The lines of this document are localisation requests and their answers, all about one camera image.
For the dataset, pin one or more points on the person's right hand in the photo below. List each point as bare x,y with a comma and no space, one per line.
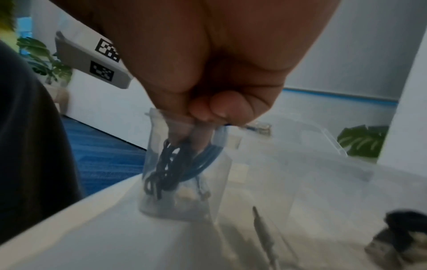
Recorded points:
217,39

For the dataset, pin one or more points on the clear plastic storage bin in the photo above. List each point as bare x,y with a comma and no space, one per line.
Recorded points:
267,171

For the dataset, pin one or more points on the person's dark trousers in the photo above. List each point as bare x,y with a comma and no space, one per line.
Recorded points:
26,145

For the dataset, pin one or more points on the leafy plant in pale pot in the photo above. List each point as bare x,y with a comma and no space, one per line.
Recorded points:
43,60

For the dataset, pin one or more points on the large leafy green plant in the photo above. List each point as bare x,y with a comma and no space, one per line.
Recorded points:
362,139

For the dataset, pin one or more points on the round white table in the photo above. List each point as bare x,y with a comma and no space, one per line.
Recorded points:
83,237

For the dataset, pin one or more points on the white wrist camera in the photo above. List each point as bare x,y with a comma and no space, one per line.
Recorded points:
80,58

